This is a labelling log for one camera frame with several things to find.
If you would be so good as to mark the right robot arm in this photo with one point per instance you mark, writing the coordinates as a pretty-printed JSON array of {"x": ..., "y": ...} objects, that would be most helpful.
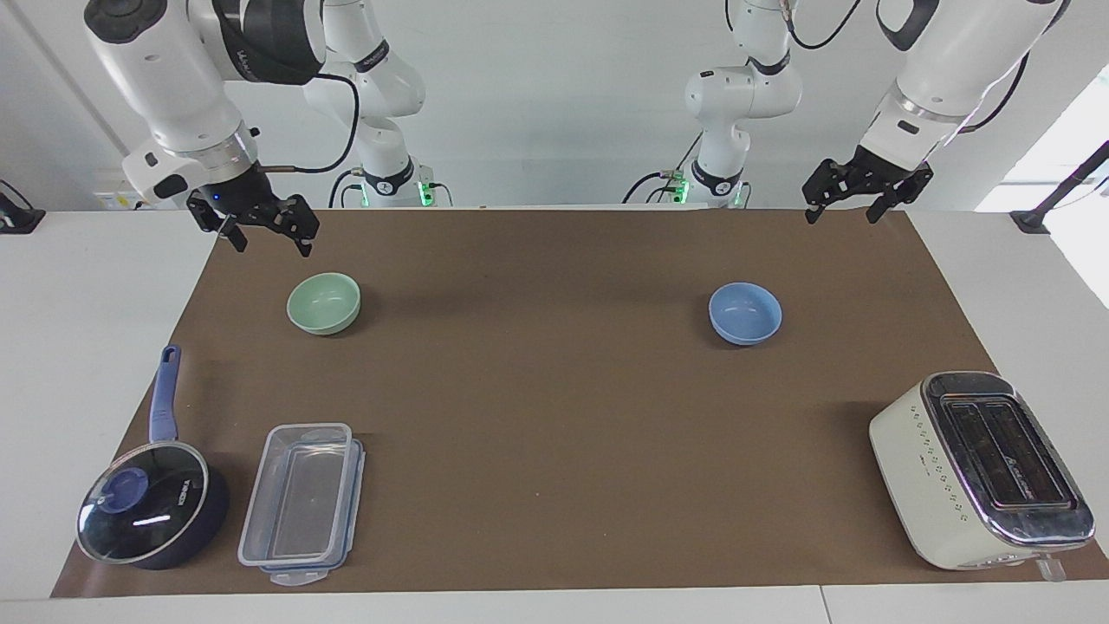
[{"x": 165, "y": 78}]

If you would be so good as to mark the green bowl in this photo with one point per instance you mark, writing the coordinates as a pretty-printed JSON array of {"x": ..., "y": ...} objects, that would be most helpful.
[{"x": 325, "y": 305}]

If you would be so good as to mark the glass lid with blue knob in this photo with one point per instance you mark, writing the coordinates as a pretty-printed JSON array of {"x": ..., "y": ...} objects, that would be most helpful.
[{"x": 143, "y": 503}]

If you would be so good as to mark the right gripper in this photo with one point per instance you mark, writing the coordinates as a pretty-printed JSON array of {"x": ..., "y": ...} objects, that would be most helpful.
[{"x": 238, "y": 192}]

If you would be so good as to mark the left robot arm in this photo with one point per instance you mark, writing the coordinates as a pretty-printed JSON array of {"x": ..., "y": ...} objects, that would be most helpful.
[{"x": 953, "y": 61}]

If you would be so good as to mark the dark blue saucepan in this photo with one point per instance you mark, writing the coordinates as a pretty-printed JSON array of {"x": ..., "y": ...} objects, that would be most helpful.
[{"x": 163, "y": 407}]

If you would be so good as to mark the clear blue-rimmed container lid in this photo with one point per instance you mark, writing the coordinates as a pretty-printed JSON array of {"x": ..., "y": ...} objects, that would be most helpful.
[{"x": 353, "y": 485}]

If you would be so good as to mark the black stand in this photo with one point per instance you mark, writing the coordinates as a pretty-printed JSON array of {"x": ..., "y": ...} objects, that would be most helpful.
[
  {"x": 1070, "y": 186},
  {"x": 17, "y": 218}
]

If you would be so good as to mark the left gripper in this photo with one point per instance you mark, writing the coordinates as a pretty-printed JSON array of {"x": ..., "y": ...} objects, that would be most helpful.
[{"x": 888, "y": 173}]

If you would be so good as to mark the clear plastic food container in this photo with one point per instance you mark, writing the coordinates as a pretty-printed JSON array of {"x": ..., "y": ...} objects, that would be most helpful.
[{"x": 299, "y": 494}]

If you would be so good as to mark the blue bowl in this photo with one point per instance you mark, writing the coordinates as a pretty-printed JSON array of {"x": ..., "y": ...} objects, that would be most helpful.
[{"x": 745, "y": 314}]

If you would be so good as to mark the cream and chrome toaster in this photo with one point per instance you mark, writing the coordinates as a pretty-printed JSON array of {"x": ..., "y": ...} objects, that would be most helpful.
[{"x": 970, "y": 472}]

